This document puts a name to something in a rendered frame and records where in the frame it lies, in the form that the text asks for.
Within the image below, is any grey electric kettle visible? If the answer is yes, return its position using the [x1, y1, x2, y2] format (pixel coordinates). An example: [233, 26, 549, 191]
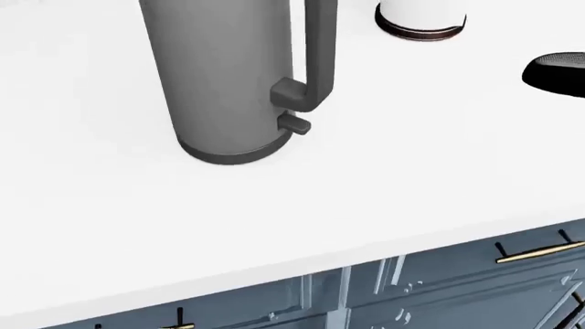
[138, 0, 338, 166]

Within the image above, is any white canister with brown base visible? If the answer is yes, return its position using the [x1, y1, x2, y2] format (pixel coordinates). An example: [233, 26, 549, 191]
[374, 0, 468, 42]

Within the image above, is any black rounded object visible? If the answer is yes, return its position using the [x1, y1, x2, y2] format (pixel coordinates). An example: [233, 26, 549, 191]
[521, 51, 585, 99]

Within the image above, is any blue cabinet drawer with short handle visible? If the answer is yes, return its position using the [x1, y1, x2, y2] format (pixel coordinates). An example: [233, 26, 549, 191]
[43, 266, 344, 329]

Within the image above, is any short brass drawer handle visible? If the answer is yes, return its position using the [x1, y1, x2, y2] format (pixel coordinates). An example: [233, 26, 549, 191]
[93, 306, 197, 329]

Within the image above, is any blue cabinet drawer with long handle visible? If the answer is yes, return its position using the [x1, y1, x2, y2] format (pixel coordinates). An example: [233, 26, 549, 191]
[340, 218, 585, 329]

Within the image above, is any long brass drawer handle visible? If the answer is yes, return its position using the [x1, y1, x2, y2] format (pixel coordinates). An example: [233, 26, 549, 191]
[494, 228, 585, 265]

